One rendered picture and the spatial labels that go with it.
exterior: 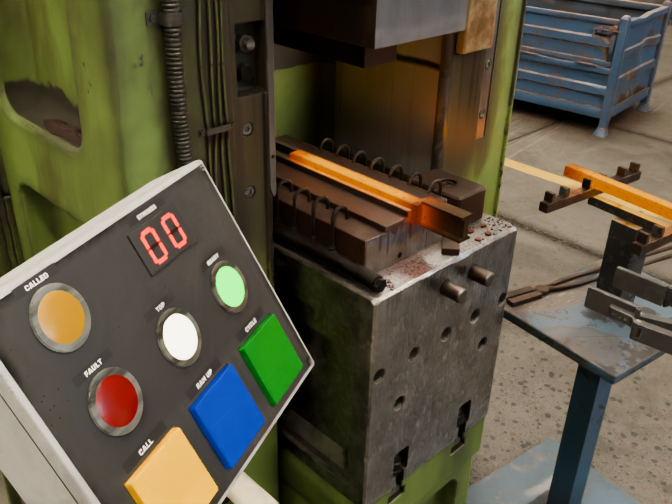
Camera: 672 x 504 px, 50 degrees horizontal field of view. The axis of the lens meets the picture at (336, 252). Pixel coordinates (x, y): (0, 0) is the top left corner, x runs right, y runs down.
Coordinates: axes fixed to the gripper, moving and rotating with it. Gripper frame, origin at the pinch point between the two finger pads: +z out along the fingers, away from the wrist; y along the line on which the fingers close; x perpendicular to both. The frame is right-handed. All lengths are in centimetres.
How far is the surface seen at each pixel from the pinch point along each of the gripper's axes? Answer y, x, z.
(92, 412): -67, 10, 14
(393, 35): -8.7, 28.8, 35.0
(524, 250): 170, -100, 108
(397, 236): -4.9, -3.3, 35.0
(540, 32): 332, -45, 211
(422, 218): -0.8, -0.9, 33.5
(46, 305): -67, 18, 19
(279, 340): -42.1, 2.3, 20.1
